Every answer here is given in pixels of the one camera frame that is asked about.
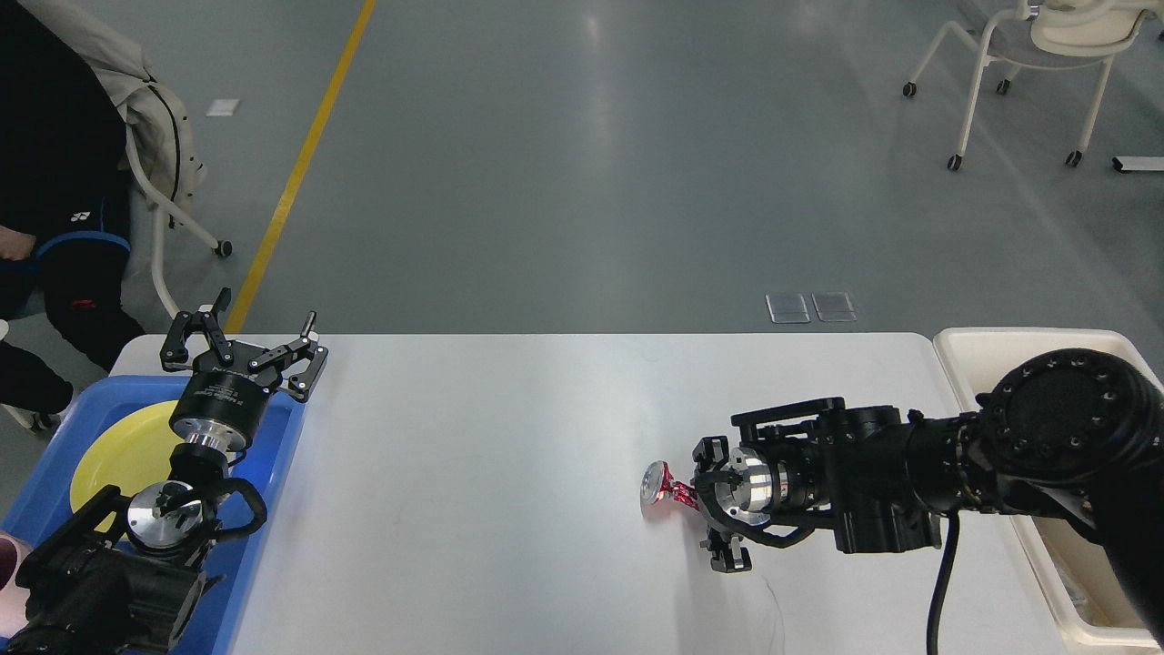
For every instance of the floor outlet plate right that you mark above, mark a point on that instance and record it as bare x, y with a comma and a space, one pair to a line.
834, 306

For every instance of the person in dark clothes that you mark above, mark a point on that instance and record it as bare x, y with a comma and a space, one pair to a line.
64, 196

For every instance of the red white snack wrapper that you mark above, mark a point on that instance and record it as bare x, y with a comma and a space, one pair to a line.
658, 484

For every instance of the pink mug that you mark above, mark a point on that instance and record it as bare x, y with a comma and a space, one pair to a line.
13, 596

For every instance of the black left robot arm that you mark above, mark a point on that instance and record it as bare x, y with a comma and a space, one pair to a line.
126, 572

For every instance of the floor outlet plate left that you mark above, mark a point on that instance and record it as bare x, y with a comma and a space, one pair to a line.
788, 308

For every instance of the white chair with jacket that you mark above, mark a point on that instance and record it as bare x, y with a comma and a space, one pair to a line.
159, 149

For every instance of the white chair on casters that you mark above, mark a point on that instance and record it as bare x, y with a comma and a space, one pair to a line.
1039, 35

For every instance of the white bar on floor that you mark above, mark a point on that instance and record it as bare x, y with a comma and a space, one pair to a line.
1127, 164

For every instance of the floor outlet plate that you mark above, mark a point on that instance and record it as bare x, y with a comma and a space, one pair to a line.
834, 306
788, 308

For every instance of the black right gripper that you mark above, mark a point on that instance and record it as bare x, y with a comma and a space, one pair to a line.
748, 499

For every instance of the blue plastic tray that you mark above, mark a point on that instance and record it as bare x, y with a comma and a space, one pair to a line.
43, 504

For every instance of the yellow plastic plate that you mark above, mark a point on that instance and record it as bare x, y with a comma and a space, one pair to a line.
132, 455

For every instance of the beige plastic bin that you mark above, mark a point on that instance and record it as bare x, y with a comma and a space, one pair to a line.
1074, 576

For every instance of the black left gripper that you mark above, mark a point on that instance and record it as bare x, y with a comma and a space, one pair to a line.
226, 398

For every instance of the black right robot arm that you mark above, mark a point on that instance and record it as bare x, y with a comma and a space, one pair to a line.
1072, 434

